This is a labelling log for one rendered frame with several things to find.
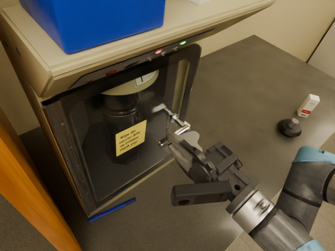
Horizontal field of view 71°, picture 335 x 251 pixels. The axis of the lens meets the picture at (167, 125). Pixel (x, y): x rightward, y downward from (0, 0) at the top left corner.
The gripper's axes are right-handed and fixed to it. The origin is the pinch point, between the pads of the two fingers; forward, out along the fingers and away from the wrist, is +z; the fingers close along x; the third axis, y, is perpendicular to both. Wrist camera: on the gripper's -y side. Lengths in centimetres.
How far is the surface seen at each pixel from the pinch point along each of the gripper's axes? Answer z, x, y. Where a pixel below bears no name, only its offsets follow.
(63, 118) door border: 4.4, 16.0, -18.4
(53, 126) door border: 4.0, 15.7, -20.3
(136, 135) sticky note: 4.3, 1.7, -5.8
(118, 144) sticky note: 4.3, 2.3, -10.2
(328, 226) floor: -67, -123, 109
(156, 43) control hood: -5.7, 30.5, -9.8
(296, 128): -14, -24, 57
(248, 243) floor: -36, -121, 53
